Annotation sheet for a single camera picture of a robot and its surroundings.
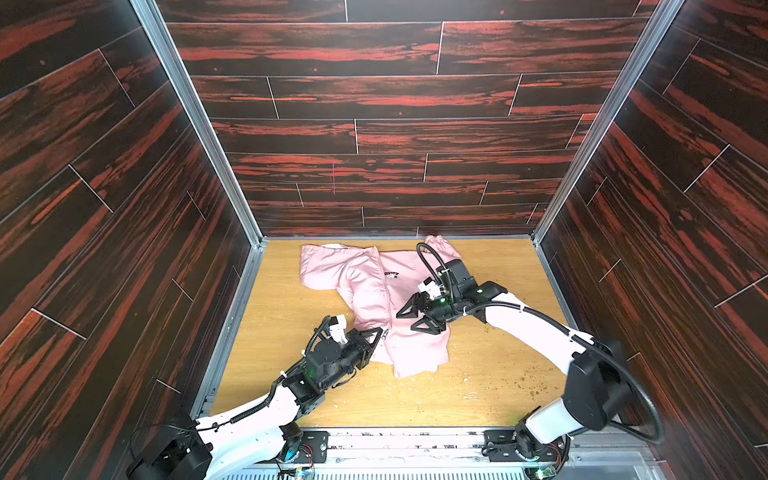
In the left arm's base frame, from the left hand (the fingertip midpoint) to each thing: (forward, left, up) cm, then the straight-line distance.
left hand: (386, 332), depth 75 cm
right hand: (+5, -5, -2) cm, 8 cm away
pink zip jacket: (+22, +4, -11) cm, 25 cm away
